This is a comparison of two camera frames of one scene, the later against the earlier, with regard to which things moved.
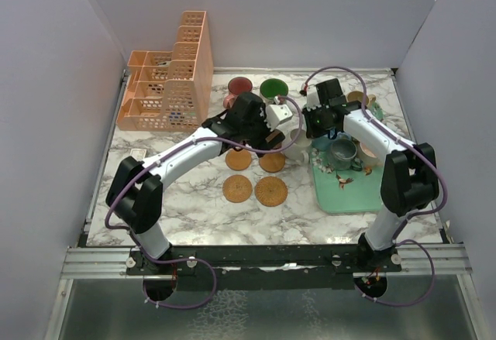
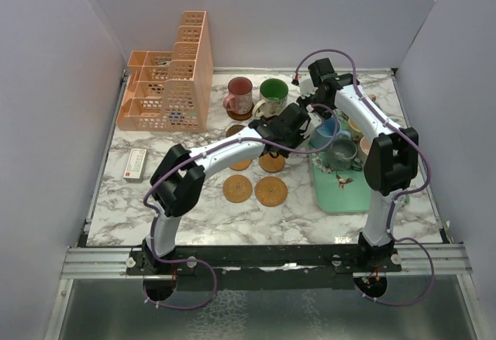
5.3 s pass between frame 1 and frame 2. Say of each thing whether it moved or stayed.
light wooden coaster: stayed
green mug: stayed
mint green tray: moved
